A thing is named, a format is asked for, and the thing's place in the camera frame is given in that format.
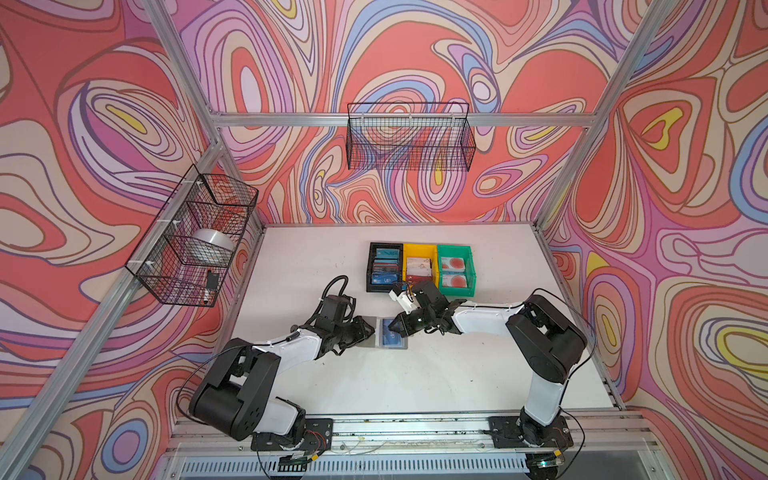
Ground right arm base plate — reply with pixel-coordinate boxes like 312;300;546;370
487;415;574;450

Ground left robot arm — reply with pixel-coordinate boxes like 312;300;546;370
183;275;375;449

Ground red cards in yellow bin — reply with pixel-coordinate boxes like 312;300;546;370
405;257;433;284

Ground grey card holder wallet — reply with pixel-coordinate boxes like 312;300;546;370
356;316;408;350

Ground red white cards in green bin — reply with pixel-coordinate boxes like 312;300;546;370
440;257;468;288

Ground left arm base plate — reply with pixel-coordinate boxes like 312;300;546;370
251;417;334;454

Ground silver tape roll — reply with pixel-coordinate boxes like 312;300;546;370
192;228;235;251

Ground blue VIP card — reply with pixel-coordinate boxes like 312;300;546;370
379;318;407;350

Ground black wire basket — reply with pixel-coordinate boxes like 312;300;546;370
346;100;476;172
125;165;259;308

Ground black plastic bin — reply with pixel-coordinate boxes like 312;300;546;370
365;242;404;293

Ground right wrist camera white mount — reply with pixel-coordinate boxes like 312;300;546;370
389;286;419;314

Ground yellow plastic bin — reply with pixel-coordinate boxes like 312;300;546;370
402;243;440;286

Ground rear black wire basket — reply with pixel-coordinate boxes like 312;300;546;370
346;100;476;172

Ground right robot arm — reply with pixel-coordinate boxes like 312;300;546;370
388;281;588;449

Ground left black wire basket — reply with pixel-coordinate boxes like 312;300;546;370
125;165;259;308

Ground small black device in basket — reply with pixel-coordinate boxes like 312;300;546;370
205;270;220;292

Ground blue cards in black bin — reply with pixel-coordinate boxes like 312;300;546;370
371;248;400;285

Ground aluminium front rail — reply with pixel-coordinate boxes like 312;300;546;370
154;410;674;479

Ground green plastic bin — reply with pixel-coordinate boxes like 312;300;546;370
437;245;477;298

